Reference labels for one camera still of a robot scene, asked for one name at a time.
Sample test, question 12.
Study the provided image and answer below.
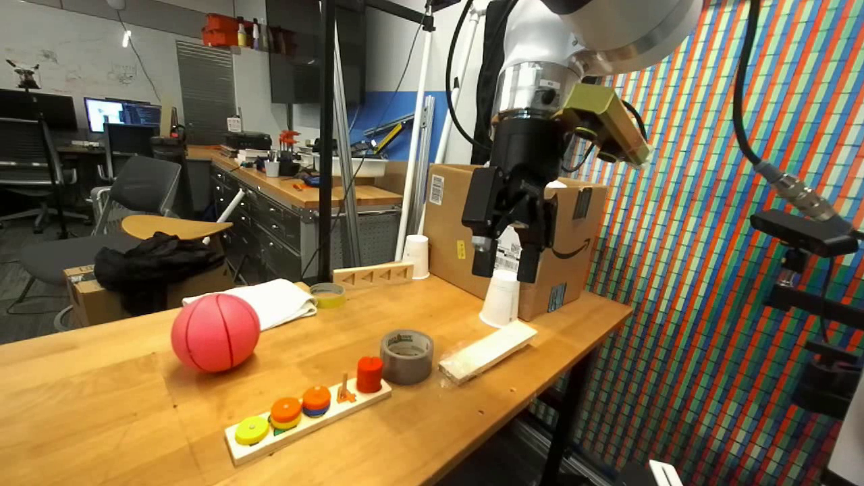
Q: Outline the black camera stand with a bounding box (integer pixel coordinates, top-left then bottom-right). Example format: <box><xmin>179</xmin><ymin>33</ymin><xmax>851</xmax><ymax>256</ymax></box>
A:
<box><xmin>762</xmin><ymin>245</ymin><xmax>864</xmax><ymax>422</ymax></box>

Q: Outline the wooden workbench with drawers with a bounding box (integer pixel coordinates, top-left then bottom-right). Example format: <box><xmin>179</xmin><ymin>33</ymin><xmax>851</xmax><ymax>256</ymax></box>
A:
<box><xmin>186</xmin><ymin>144</ymin><xmax>406</xmax><ymax>286</ymax></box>

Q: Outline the black tripod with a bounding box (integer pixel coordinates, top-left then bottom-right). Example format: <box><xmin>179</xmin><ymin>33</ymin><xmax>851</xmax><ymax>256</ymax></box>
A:
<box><xmin>2</xmin><ymin>56</ymin><xmax>72</xmax><ymax>240</ymax></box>

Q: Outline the computer monitor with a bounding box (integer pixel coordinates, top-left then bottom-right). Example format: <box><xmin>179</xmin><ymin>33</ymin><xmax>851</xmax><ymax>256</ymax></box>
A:
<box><xmin>82</xmin><ymin>95</ymin><xmax>165</xmax><ymax>141</ymax></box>

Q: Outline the red cylinder toy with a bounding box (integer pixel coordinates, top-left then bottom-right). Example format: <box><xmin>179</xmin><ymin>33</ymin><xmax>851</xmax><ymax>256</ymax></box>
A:
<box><xmin>354</xmin><ymin>354</ymin><xmax>387</xmax><ymax>398</ymax></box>

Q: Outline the white cloth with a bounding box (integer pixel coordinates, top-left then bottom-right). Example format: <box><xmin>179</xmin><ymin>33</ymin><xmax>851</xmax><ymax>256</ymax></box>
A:
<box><xmin>181</xmin><ymin>275</ymin><xmax>322</xmax><ymax>331</ymax></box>

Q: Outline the yellow-green stacking toy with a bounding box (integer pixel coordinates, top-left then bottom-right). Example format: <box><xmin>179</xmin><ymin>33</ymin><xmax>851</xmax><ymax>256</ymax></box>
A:
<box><xmin>231</xmin><ymin>412</ymin><xmax>273</xmax><ymax>449</ymax></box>

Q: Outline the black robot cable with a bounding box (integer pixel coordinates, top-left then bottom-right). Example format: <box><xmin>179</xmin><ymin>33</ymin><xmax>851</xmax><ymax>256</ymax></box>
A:
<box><xmin>443</xmin><ymin>0</ymin><xmax>520</xmax><ymax>169</ymax></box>

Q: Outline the red container on shelf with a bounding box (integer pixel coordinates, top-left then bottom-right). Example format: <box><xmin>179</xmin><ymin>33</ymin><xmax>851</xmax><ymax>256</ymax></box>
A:
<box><xmin>196</xmin><ymin>11</ymin><xmax>241</xmax><ymax>51</ymax></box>

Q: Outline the black vertical pole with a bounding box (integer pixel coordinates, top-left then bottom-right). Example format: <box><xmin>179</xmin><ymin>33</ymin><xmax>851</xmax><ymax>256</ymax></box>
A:
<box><xmin>312</xmin><ymin>0</ymin><xmax>339</xmax><ymax>283</ymax></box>

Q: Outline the pink basketball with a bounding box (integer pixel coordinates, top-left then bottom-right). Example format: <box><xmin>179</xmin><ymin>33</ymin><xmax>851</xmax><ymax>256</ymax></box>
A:
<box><xmin>167</xmin><ymin>292</ymin><xmax>264</xmax><ymax>376</ymax></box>

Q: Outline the wooden slotted block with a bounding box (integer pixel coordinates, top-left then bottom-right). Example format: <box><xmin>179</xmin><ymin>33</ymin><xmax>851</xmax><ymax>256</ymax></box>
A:
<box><xmin>333</xmin><ymin>260</ymin><xmax>416</xmax><ymax>292</ymax></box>

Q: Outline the black office chair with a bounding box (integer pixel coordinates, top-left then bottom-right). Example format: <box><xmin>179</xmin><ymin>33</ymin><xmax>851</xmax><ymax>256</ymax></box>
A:
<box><xmin>102</xmin><ymin>121</ymin><xmax>163</xmax><ymax>183</ymax></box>

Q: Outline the black stereo camera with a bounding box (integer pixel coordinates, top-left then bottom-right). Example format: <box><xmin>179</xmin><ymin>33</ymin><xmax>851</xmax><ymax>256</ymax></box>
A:
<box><xmin>748</xmin><ymin>209</ymin><xmax>861</xmax><ymax>260</ymax></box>

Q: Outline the white long flat block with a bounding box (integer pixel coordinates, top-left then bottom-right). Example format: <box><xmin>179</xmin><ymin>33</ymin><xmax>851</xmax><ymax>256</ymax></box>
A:
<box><xmin>437</xmin><ymin>318</ymin><xmax>541</xmax><ymax>385</ymax></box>

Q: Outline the low cardboard box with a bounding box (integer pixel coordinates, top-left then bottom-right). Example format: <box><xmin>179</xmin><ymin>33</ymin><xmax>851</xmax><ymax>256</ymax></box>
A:
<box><xmin>61</xmin><ymin>263</ymin><xmax>237</xmax><ymax>326</ymax></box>

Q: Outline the large Amazon cardboard box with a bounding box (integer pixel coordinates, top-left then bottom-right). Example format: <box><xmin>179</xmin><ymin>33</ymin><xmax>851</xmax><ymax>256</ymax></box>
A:
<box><xmin>424</xmin><ymin>161</ymin><xmax>609</xmax><ymax>323</ymax></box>

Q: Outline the black table leg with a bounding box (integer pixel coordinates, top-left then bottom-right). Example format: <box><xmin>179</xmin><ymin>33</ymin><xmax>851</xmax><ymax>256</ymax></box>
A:
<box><xmin>537</xmin><ymin>348</ymin><xmax>597</xmax><ymax>486</ymax></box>

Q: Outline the black camera cable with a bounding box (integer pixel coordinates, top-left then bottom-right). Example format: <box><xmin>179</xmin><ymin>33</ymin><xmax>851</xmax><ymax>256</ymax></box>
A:
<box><xmin>728</xmin><ymin>0</ymin><xmax>839</xmax><ymax>223</ymax></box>

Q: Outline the white toy tray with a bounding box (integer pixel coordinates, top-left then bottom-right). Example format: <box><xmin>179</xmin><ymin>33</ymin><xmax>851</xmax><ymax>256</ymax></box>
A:
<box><xmin>221</xmin><ymin>376</ymin><xmax>393</xmax><ymax>466</ymax></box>

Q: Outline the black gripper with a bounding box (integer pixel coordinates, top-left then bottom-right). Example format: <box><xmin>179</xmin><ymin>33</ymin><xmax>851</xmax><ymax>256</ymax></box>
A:
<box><xmin>458</xmin><ymin>117</ymin><xmax>577</xmax><ymax>283</ymax></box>

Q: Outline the round wooden stool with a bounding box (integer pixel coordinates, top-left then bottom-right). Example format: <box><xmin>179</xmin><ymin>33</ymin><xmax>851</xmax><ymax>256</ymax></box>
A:
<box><xmin>119</xmin><ymin>213</ymin><xmax>235</xmax><ymax>245</ymax></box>

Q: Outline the white leaning pole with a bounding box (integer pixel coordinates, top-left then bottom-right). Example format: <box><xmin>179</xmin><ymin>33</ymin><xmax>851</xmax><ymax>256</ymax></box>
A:
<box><xmin>391</xmin><ymin>36</ymin><xmax>437</xmax><ymax>265</ymax></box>

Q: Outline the grey office chair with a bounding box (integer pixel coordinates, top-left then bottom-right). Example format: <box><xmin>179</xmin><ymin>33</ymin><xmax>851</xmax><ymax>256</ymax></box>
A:
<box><xmin>90</xmin><ymin>155</ymin><xmax>183</xmax><ymax>238</ymax></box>

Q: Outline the black bag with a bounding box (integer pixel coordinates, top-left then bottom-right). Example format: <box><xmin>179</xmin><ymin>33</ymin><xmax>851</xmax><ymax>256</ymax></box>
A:
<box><xmin>91</xmin><ymin>229</ymin><xmax>226</xmax><ymax>315</ymax></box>

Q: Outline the orange and purple stacking toy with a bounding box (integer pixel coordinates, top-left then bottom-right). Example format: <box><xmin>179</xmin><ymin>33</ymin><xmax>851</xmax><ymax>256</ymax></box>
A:
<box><xmin>299</xmin><ymin>384</ymin><xmax>334</xmax><ymax>418</ymax></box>

